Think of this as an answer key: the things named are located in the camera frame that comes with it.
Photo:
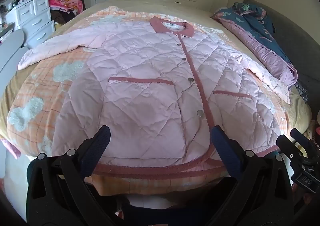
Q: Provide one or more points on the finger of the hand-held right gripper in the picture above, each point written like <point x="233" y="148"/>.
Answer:
<point x="301" y="139"/>
<point x="286" y="146"/>

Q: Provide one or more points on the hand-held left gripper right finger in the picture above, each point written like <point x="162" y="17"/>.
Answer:
<point x="225" y="146"/>

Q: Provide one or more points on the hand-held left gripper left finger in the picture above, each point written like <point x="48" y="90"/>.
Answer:
<point x="99" y="141"/>

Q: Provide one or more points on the pink quilted jacket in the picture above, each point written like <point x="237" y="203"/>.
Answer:
<point x="150" y="78"/>

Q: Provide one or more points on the dark clothes pile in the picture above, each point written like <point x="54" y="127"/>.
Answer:
<point x="62" y="17"/>

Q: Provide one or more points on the pink toy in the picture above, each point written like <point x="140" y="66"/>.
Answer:
<point x="318" y="131"/>

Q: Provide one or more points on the dark floral cloth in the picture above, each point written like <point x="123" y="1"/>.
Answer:
<point x="302" y="92"/>

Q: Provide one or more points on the orange plaid cloud blanket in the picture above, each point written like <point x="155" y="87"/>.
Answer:
<point x="40" y="91"/>

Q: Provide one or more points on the pink cloth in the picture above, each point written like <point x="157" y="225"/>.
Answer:
<point x="10" y="148"/>

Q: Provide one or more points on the person's clothing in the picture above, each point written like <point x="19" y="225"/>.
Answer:
<point x="155" y="213"/>

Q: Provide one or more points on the grey padded headboard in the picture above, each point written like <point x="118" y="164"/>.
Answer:
<point x="295" y="36"/>

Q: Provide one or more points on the grey rounded panel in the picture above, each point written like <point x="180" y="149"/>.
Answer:
<point x="10" y="62"/>
<point x="12" y="41"/>

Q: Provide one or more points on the blue floral quilt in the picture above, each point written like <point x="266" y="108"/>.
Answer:
<point x="250" y="23"/>

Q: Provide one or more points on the white drawer cabinet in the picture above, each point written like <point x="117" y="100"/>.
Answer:
<point x="35" y="21"/>

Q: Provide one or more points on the pink cartoon towel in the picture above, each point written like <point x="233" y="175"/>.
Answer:
<point x="66" y="1"/>

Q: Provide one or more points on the cluttered desk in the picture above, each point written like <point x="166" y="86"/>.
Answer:
<point x="6" y="31"/>

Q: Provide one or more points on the bed with beige sheet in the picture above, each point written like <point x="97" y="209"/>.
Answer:
<point x="150" y="3"/>

